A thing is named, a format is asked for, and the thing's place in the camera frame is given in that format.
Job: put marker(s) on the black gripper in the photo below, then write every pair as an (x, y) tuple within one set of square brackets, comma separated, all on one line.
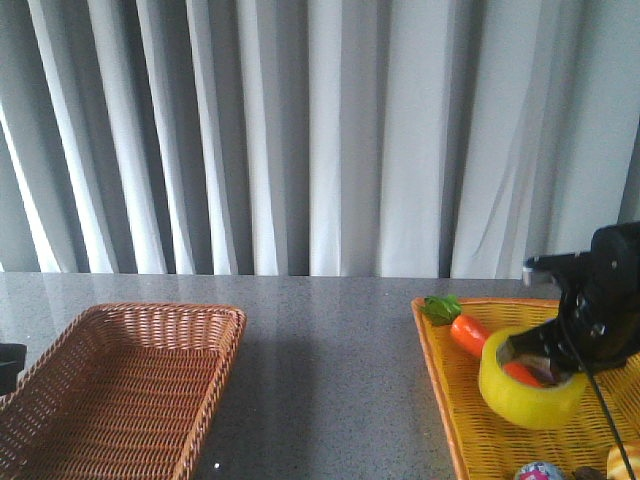
[(599, 318), (12, 362)]

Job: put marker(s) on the yellow tape roll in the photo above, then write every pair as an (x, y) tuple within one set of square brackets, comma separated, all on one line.
[(534, 408)]

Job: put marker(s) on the orange toy carrot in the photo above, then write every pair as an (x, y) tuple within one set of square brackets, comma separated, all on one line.
[(465, 330)]

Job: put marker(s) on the brown wicker basket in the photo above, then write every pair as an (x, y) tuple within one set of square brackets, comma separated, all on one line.
[(127, 391)]

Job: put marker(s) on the yellow wicker basket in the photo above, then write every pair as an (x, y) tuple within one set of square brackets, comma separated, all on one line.
[(485, 446)]

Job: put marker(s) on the colourful patterned ball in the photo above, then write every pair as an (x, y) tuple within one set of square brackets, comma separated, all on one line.
[(539, 470)]

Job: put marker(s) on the dark brown toy item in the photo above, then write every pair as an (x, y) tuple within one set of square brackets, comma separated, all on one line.
[(588, 473)]

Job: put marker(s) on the toy bread piece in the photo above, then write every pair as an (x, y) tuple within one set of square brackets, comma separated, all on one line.
[(616, 468)]

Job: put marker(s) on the grey pleated curtain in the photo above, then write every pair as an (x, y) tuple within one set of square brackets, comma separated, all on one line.
[(448, 139)]

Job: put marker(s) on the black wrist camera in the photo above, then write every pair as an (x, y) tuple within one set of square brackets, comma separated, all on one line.
[(562, 269)]

